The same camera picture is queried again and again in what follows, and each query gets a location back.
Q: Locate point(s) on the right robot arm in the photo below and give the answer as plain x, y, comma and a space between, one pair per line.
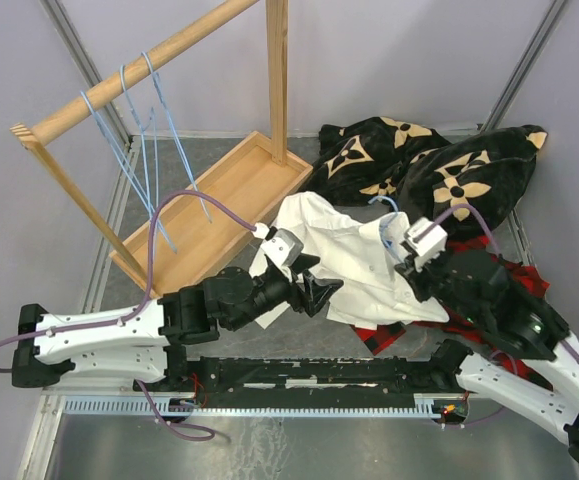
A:
477, 286

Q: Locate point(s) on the black beige floral blanket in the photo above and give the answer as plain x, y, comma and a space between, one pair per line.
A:
425, 173

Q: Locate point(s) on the white shirt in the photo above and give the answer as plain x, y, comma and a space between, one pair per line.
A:
373, 293

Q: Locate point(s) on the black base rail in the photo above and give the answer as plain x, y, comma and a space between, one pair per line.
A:
296, 383

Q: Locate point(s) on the wooden clothes rack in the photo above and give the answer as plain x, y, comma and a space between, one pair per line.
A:
252, 179

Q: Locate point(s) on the blue wire hanger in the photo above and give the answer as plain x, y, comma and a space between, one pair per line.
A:
385, 236
146, 188
160, 93
122, 157

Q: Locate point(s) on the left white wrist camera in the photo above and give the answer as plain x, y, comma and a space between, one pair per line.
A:
280, 246

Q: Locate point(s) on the grey slotted cable duct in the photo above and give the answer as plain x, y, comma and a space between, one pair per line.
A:
176, 407

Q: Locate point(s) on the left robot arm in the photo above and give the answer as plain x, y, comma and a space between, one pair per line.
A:
138, 343

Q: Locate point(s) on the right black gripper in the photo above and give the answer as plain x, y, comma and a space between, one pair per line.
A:
410, 270

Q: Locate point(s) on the red black plaid shirt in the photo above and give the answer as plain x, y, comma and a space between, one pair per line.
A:
377, 340

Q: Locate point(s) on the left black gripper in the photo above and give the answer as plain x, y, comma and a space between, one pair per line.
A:
318, 291

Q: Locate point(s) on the blue wire hanger front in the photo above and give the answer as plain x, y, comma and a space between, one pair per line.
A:
122, 157

